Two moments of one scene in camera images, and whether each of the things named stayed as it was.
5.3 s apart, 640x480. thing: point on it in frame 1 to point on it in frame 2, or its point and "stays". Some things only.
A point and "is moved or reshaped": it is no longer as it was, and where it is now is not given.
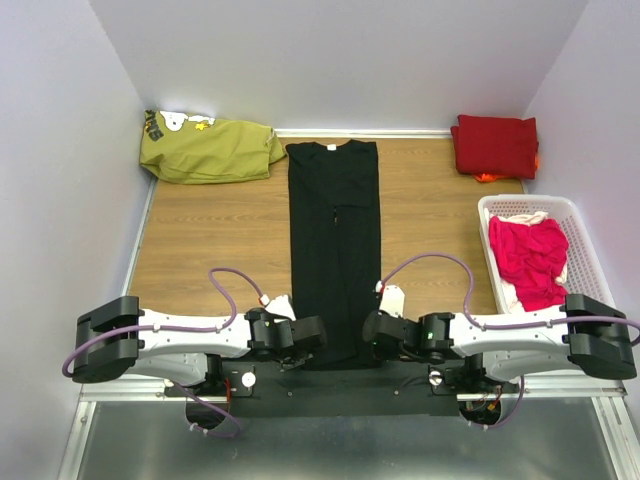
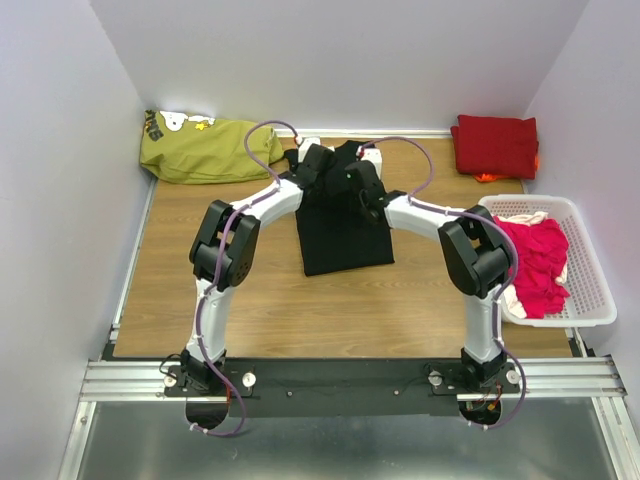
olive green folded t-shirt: (198, 148) stays
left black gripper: (296, 360) to (294, 170)
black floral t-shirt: (335, 245) is moved or reshaped
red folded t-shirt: (492, 145) stays
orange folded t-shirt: (484, 177) stays
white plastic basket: (586, 275) stays
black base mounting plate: (334, 388) stays
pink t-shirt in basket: (533, 258) stays
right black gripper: (381, 352) to (379, 178)
